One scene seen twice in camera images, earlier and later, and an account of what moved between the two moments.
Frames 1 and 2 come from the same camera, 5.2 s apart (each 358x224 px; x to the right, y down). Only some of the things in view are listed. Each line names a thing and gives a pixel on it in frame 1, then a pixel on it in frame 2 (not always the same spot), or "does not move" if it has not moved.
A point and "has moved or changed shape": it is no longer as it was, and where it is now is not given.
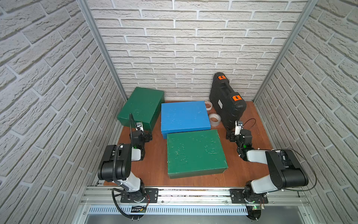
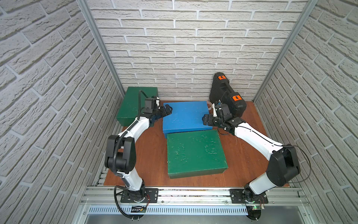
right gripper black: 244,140 → 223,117
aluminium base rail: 101,205 does not move
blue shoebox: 180,117 does not move
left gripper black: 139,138 → 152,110
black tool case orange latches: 230,107 does not move
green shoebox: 145,105 has moved or changed shape
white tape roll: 209,102 does not move
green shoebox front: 195,153 does not move
